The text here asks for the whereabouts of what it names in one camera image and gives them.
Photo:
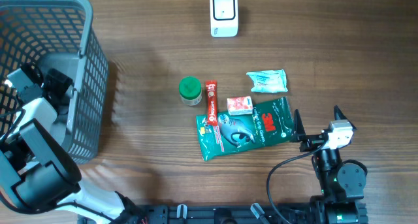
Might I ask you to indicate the green 3M gloves pack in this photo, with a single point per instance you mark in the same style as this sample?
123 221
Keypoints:
270 124

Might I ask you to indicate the white barcode scanner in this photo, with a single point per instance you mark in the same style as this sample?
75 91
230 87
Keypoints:
223 18

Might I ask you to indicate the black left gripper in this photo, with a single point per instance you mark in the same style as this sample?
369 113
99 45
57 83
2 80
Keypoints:
61 84

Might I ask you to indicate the small red white box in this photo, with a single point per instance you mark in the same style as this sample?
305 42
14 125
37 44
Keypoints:
239 106

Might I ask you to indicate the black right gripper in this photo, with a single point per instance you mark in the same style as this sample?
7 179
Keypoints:
311 141

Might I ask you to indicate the mint green wipes pack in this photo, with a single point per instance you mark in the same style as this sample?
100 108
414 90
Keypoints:
270 81

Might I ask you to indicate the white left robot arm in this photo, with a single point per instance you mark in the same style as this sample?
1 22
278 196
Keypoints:
37 174

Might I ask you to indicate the red sachet stick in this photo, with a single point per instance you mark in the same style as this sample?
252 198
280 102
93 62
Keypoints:
211 87

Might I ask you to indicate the green lid jar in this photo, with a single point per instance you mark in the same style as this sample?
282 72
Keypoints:
190 90

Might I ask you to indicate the grey plastic basket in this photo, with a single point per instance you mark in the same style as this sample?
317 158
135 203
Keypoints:
58 34

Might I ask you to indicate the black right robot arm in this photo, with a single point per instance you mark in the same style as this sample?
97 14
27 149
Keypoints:
342 182

